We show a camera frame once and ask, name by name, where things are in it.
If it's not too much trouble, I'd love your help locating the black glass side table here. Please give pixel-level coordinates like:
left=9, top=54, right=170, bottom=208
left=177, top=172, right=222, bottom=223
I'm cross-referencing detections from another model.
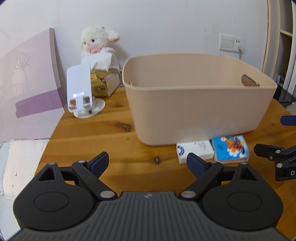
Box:
left=273, top=75, right=295, bottom=108

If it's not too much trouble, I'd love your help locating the white bed sheet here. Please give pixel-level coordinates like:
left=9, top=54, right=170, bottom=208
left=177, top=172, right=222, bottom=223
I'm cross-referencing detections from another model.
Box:
left=1, top=139, right=49, bottom=240

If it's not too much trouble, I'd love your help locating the white wall switch socket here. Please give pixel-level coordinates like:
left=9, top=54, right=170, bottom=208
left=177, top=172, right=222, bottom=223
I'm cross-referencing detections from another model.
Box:
left=219, top=33, right=245, bottom=53

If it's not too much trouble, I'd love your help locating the white door frame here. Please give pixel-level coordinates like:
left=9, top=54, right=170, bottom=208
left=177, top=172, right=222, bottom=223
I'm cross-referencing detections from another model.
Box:
left=283, top=0, right=296, bottom=90

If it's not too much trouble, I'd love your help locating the gold tissue box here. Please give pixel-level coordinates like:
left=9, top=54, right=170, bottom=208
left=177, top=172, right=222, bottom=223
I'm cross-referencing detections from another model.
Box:
left=90, top=69, right=120, bottom=97

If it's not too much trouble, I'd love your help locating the blue cartoon tissue pack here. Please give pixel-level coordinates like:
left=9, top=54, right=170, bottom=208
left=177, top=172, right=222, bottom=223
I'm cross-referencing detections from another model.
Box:
left=211, top=135, right=250, bottom=164

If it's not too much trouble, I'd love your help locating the beige plastic storage basket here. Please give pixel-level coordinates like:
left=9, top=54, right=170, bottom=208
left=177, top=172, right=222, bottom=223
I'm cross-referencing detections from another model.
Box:
left=122, top=53, right=277, bottom=146

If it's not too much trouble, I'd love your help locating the pink purple headboard panel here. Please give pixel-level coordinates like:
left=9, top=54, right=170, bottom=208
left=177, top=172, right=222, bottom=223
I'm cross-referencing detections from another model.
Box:
left=1, top=28, right=66, bottom=142

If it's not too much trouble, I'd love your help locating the white blue tissue pack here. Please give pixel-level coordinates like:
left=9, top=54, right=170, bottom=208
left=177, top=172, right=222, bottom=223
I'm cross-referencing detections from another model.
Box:
left=176, top=140, right=214, bottom=164

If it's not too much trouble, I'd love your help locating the white plush lamb toy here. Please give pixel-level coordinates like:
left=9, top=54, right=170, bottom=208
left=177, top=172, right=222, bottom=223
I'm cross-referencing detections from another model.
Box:
left=80, top=27, right=120, bottom=72

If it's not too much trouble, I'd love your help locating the white plug with cable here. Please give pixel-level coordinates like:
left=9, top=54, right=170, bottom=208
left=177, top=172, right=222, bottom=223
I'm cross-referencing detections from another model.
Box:
left=238, top=45, right=246, bottom=62

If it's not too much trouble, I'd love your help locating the white phone stand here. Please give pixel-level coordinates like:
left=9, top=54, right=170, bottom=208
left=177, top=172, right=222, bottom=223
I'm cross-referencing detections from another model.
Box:
left=66, top=63, right=106, bottom=119

